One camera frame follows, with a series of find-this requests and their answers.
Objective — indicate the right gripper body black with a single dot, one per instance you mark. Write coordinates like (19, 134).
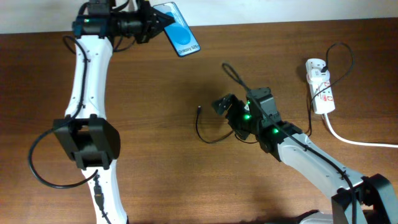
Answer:
(240, 117)

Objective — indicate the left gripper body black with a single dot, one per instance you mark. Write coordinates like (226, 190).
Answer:
(146, 30)

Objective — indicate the blue screen Galaxy smartphone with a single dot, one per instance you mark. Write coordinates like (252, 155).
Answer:
(179, 34)

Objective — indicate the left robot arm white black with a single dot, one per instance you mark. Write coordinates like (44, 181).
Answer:
(86, 136)

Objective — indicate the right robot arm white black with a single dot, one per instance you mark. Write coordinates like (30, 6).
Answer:
(354, 197)

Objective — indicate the white charger adapter plug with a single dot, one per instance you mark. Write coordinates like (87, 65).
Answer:
(315, 75)

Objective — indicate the white power strip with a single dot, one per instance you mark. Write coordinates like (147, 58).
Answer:
(321, 93)

